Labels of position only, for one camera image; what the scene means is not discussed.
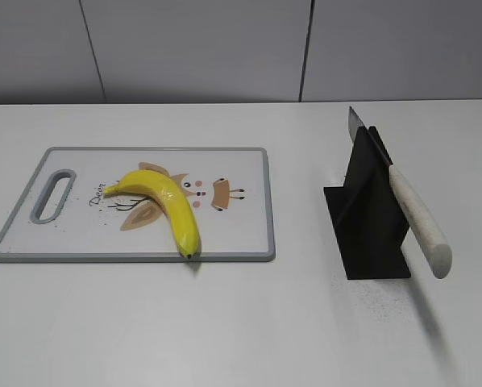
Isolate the white-handled kitchen knife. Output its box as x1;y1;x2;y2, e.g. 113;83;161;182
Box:
347;106;453;280

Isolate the yellow plastic banana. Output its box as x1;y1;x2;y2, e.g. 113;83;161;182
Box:
103;169;200;259

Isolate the black knife stand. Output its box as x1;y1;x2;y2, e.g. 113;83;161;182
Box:
323;126;411;280

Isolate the white grey-rimmed cutting board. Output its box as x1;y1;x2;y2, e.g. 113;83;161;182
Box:
0;147;275;263

